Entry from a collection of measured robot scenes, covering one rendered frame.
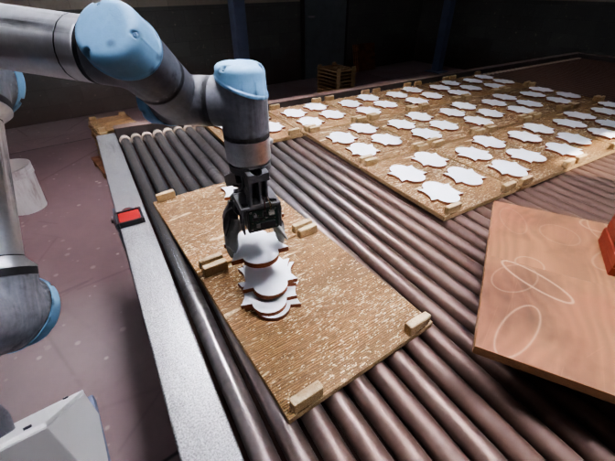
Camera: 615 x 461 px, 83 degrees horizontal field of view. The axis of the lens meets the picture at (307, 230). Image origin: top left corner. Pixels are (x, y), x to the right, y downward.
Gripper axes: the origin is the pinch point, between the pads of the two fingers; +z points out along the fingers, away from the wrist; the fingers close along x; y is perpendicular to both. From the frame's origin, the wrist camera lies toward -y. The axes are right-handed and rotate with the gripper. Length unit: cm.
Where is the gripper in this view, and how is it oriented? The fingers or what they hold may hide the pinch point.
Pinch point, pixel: (255, 245)
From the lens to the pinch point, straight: 73.6
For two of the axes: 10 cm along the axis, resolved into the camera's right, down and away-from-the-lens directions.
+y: 4.0, 5.3, -7.5
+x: 9.2, -2.3, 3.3
